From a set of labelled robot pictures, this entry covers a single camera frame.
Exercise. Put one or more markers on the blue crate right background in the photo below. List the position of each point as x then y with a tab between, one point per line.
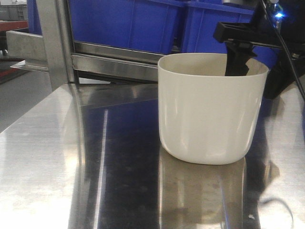
200	20

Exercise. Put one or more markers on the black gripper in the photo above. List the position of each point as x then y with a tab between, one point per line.
288	17

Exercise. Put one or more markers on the white plastic bin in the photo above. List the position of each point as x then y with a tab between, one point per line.
206	117

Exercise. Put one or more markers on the blue crate background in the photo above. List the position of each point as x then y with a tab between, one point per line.
200	20
144	25

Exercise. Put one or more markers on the blue crate left background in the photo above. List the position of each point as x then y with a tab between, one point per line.
144	25

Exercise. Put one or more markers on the stainless steel shelf rack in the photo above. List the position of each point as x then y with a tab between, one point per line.
48	46

